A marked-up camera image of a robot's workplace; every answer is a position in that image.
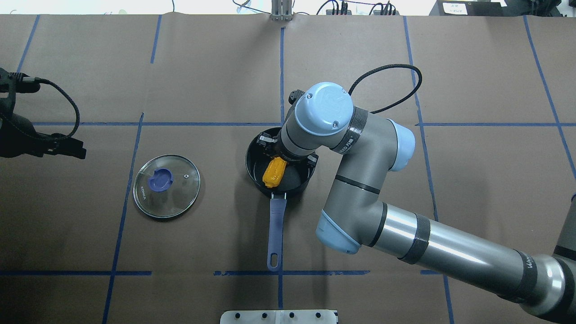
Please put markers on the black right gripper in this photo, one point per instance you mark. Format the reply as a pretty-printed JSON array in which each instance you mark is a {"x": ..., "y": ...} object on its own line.
[{"x": 265, "y": 141}]

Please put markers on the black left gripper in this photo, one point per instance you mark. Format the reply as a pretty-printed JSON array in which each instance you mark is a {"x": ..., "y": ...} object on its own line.
[{"x": 18, "y": 127}]

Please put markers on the yellow toy corn cob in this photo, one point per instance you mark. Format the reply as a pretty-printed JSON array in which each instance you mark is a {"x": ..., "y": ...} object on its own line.
[{"x": 274, "y": 172}]

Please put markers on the glass pot lid blue knob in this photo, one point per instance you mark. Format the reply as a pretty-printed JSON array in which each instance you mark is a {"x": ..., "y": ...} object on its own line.
[{"x": 166, "y": 186}]

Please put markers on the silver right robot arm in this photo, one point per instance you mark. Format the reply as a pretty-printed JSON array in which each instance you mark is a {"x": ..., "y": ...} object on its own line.
[{"x": 461, "y": 220}]

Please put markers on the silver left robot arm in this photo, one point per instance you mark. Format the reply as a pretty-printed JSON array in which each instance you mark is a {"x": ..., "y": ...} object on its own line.
[{"x": 57, "y": 136}]

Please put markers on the dark blue saucepan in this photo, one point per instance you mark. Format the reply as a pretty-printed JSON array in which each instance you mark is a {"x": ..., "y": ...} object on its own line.
[{"x": 294, "y": 181}]

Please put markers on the black box white label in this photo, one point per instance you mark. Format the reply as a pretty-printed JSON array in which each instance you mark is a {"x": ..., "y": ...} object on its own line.
[{"x": 466, "y": 8}]

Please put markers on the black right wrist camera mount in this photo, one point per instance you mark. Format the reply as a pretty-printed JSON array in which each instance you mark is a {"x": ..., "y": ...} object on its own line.
[{"x": 294, "y": 96}]

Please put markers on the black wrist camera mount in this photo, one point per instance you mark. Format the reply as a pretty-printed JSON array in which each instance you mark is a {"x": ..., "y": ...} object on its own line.
[
  {"x": 294, "y": 96},
  {"x": 12, "y": 83}
]

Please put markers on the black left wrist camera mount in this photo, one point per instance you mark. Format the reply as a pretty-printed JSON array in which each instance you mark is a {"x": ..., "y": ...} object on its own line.
[{"x": 12, "y": 83}]

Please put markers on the silver aluminium frame post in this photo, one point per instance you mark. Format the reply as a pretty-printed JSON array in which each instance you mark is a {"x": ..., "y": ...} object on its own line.
[{"x": 281, "y": 10}]

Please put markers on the white camera stand pillar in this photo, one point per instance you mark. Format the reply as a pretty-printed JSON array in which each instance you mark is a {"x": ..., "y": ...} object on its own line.
[{"x": 314, "y": 316}]

